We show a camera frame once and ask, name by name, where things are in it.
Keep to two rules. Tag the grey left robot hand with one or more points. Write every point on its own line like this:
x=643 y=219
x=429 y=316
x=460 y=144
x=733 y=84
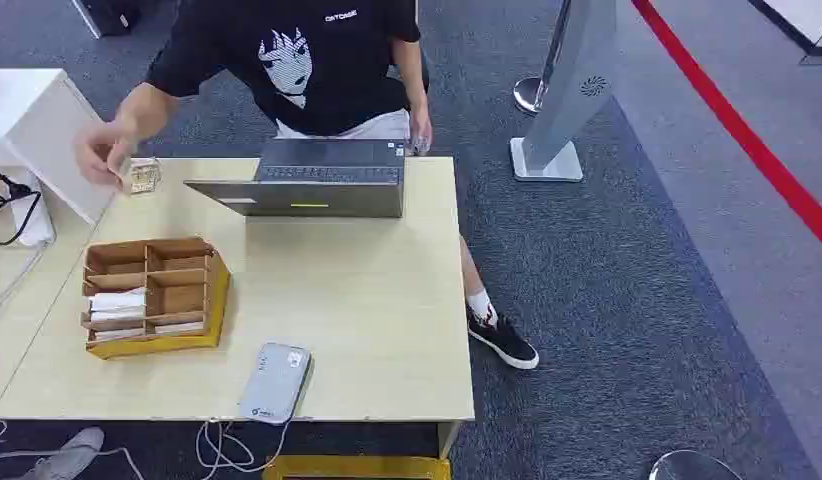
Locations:
x=76 y=450

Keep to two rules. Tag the person's right hand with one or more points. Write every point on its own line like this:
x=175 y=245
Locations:
x=100 y=152

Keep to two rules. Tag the person's left hand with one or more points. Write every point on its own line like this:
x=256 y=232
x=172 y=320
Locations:
x=421 y=129

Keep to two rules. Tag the small pale card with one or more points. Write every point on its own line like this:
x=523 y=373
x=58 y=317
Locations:
x=144 y=177

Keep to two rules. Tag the white cabinet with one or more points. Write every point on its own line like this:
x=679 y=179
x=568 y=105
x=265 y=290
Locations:
x=27 y=112

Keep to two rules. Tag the person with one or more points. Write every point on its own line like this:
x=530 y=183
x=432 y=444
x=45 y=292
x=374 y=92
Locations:
x=345 y=86

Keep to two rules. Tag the white cloth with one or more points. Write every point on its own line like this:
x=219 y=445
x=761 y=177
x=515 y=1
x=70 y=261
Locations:
x=36 y=228

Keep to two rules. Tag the grey laptop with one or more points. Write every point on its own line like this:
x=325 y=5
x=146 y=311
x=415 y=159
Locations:
x=331 y=179

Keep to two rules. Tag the white card stack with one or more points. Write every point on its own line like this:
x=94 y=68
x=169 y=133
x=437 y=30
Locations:
x=118 y=316
x=179 y=327
x=119 y=334
x=117 y=300

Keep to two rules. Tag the black box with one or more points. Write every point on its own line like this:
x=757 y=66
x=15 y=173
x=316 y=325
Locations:
x=109 y=14

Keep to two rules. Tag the grey kiosk stand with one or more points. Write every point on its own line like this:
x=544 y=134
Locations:
x=570 y=79

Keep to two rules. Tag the wooden card box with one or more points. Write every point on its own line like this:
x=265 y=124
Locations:
x=179 y=291

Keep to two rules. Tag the grey card reader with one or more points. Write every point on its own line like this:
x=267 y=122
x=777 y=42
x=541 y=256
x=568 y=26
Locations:
x=275 y=384

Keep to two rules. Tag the black shoe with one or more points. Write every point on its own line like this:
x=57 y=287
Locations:
x=507 y=341

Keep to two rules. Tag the red floor tape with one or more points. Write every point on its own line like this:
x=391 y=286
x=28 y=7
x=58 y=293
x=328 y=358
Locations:
x=736 y=126

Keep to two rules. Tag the white platform black edge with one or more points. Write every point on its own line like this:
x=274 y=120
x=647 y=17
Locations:
x=805 y=20

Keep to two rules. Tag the chrome round base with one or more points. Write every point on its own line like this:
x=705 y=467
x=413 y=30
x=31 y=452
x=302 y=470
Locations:
x=692 y=467

